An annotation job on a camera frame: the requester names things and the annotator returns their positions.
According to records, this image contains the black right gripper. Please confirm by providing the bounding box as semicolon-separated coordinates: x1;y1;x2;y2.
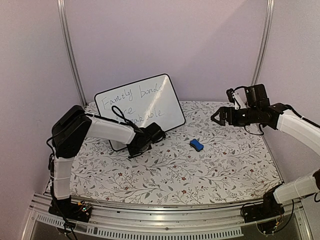
210;106;260;127

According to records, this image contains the white whiteboard black frame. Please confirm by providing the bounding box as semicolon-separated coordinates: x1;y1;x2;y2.
94;73;186;152

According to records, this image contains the blue whiteboard eraser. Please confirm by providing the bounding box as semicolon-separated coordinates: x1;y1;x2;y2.
189;139;204;152

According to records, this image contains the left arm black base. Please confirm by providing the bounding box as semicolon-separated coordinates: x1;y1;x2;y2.
48;197;92;223

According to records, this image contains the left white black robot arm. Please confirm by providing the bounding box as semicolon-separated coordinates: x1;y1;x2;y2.
46;105;166;217

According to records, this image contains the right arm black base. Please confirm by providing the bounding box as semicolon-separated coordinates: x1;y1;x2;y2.
240;192;285;235

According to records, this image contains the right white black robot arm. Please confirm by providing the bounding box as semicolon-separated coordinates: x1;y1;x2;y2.
210;103;320;218

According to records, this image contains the floral patterned table mat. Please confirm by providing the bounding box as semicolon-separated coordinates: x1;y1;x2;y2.
69;101;283;206

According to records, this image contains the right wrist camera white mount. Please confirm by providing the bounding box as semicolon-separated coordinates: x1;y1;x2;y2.
226;83;267;110

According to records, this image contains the aluminium front rail frame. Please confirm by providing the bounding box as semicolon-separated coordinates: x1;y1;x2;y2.
21;193;315;240

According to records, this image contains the right aluminium corner post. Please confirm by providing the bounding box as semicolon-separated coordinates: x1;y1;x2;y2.
251;0;275;85

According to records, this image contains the aluminium corner post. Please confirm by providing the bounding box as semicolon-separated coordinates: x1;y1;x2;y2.
251;0;275;85
56;0;88;107

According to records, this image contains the left aluminium corner post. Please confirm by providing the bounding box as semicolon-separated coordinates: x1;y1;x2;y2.
56;0;88;107

